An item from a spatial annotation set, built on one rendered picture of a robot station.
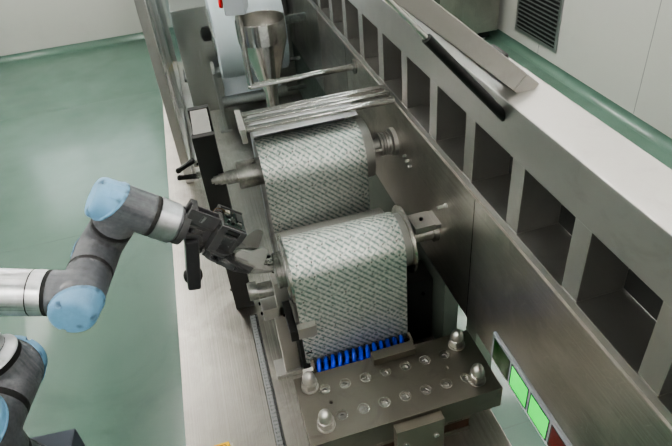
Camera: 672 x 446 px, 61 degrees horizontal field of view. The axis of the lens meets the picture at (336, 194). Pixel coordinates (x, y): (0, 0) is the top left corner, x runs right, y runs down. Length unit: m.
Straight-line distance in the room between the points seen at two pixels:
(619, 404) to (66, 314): 0.79
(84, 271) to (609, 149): 0.79
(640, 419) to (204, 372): 1.01
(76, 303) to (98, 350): 2.00
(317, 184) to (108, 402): 1.72
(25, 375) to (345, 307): 0.68
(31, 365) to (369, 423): 0.73
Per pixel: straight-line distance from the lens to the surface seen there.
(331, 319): 1.22
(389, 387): 1.24
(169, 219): 1.04
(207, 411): 1.43
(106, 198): 1.01
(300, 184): 1.28
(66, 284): 1.00
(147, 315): 3.02
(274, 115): 1.29
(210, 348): 1.54
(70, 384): 2.89
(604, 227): 0.73
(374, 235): 1.15
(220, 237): 1.06
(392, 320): 1.28
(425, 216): 1.21
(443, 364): 1.28
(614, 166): 0.74
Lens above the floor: 2.04
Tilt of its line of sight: 36 degrees down
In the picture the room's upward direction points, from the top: 6 degrees counter-clockwise
